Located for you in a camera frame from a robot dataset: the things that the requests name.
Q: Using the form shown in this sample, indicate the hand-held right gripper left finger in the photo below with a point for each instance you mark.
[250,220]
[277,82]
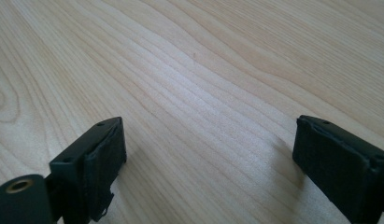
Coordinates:
[96,168]

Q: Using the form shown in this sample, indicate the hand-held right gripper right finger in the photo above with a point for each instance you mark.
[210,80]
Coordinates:
[339,168]

